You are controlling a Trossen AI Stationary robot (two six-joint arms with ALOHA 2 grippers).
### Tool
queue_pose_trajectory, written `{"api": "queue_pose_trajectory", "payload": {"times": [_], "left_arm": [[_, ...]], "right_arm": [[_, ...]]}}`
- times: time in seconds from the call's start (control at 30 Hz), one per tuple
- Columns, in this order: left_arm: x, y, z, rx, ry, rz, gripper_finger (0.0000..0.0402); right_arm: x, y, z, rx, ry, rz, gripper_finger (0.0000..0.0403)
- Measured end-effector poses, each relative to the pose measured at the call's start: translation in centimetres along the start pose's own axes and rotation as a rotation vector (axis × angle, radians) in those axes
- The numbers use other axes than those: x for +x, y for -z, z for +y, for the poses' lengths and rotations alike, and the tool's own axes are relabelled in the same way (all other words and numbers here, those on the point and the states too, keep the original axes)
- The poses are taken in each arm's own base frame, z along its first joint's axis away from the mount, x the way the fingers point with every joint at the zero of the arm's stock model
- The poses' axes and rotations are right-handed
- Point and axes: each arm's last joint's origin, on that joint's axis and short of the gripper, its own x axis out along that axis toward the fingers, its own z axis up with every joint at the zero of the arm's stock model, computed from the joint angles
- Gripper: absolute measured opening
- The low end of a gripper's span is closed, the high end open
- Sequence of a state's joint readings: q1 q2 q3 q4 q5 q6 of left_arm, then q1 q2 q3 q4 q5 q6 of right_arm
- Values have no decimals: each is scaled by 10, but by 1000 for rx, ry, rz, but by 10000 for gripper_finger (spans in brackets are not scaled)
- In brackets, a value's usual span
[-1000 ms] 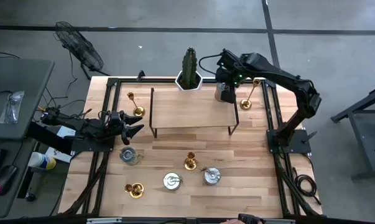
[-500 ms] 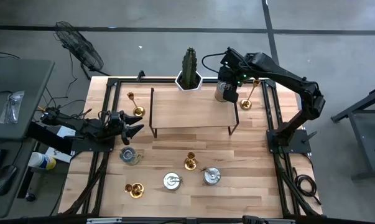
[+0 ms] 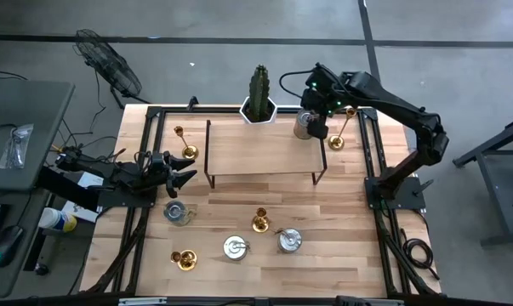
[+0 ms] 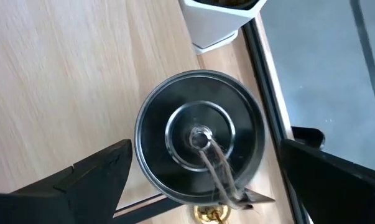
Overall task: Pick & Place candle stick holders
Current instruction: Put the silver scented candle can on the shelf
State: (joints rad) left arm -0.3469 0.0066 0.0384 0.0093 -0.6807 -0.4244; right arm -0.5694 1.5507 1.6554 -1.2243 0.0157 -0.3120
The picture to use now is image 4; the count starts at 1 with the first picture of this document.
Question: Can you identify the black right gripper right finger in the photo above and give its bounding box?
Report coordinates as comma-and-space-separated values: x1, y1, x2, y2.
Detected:
279, 138, 375, 224

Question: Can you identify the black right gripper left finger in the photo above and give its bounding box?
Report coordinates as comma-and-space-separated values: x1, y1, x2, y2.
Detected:
0, 139, 134, 224

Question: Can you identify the short gold candlestick holder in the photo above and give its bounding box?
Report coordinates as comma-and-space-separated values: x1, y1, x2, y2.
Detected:
192, 203, 233, 224

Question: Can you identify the small brown box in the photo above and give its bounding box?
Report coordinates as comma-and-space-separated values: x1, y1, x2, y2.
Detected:
133, 68, 275, 210

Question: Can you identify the black table clamp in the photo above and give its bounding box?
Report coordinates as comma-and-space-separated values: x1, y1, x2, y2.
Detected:
290, 125, 327, 151

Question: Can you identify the white hexagonal plant pot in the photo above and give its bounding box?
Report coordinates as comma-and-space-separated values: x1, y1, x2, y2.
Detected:
178, 0, 268, 56

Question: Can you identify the wooden shelf black metal frame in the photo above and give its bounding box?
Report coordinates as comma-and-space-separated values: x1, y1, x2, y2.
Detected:
0, 0, 206, 224

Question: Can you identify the black metal table frame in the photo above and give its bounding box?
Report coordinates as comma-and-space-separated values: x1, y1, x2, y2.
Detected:
240, 17, 312, 224

